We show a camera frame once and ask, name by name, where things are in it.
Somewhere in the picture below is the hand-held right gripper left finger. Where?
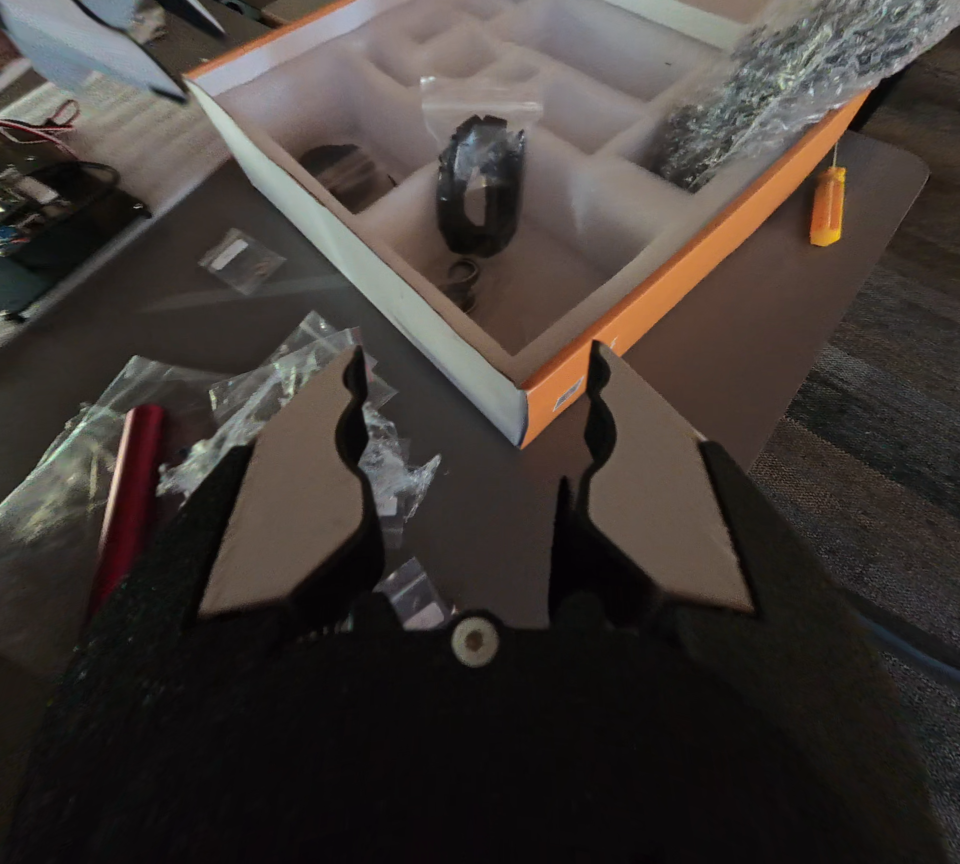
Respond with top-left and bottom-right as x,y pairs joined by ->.
197,347 -> 387,621

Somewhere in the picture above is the small orange screwdriver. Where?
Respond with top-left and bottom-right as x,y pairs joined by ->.
808,129 -> 849,249

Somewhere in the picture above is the large clear zip bag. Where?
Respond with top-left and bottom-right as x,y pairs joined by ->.
0,354 -> 249,663

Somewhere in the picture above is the clear bag with black claw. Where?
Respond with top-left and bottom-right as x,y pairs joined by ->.
420,75 -> 545,258

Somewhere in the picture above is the grey desk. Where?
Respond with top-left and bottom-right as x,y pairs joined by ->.
0,2 -> 931,663

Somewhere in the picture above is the orange and white kit box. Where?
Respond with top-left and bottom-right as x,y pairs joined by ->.
183,0 -> 871,449

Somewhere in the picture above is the small clear bag of washers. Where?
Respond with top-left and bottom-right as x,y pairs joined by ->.
198,227 -> 286,295

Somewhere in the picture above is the red electric screwdriver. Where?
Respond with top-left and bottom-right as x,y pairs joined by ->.
86,403 -> 168,625

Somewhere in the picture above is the bubble wrap bundle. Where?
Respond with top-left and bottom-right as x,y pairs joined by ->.
645,0 -> 960,194

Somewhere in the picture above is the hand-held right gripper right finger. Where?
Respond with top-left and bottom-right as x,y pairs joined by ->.
551,339 -> 756,627

